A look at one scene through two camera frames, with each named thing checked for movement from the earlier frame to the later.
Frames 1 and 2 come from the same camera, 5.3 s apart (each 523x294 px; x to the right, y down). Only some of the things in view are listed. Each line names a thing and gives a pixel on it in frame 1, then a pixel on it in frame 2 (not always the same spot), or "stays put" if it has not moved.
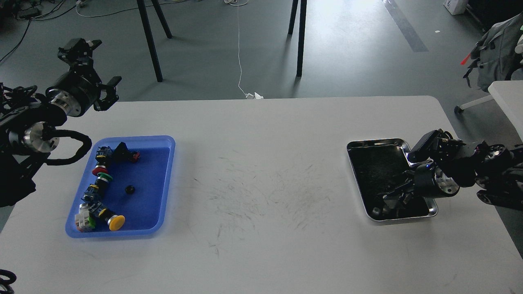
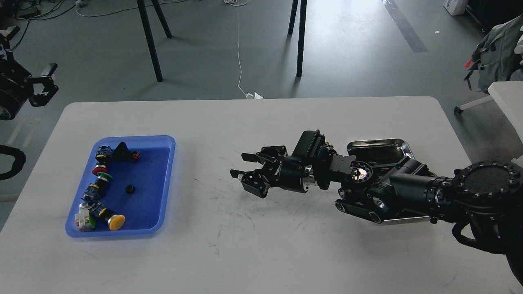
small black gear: x=130 y=189 stays put
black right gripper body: x=429 y=181 to x=294 y=173
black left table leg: x=140 y=5 stays put
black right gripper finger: x=410 y=174 to x=254 y=182
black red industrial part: x=121 y=152 stays put
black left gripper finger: x=78 y=54 to x=5 y=34
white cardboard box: x=456 y=7 stays put
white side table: x=508 y=94 stays put
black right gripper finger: x=398 y=193 to x=272 y=153
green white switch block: x=84 y=221 stays put
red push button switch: x=99 y=168 stays put
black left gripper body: x=74 y=92 to x=14 y=92
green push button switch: x=102 y=180 stays put
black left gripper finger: x=112 y=97 to x=41 y=99
